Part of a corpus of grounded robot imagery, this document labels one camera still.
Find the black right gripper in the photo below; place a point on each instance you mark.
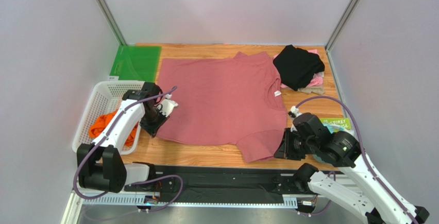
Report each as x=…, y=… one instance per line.
x=286, y=144

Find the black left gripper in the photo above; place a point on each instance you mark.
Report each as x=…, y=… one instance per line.
x=153, y=130

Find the dusty red t-shirt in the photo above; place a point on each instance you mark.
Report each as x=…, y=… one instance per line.
x=233, y=101

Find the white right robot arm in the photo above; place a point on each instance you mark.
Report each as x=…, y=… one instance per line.
x=378, y=201

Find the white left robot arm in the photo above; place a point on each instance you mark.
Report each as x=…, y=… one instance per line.
x=99, y=164

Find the white plastic laundry basket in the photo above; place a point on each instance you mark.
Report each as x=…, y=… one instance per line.
x=106, y=97

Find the orange t-shirt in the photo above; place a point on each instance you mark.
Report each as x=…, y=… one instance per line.
x=103, y=121

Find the green children's book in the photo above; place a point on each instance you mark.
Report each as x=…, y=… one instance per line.
x=337, y=123

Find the green plastic folder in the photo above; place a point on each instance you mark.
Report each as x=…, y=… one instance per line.
x=136, y=63

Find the beige folded t-shirt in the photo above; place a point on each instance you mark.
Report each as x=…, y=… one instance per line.
x=319, y=90

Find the pink folded t-shirt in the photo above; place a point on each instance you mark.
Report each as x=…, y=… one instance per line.
x=317, y=79

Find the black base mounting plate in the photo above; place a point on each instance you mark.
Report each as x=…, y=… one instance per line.
x=222, y=185

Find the black folded t-shirt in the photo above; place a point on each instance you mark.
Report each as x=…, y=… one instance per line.
x=296, y=66

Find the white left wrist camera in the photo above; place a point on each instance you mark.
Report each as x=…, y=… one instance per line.
x=167, y=105

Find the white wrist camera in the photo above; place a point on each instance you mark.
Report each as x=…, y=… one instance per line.
x=294, y=112
x=167, y=105

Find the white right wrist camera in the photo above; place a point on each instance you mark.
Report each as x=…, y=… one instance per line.
x=294, y=112

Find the aluminium frame rail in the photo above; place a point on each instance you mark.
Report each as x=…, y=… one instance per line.
x=147, y=201

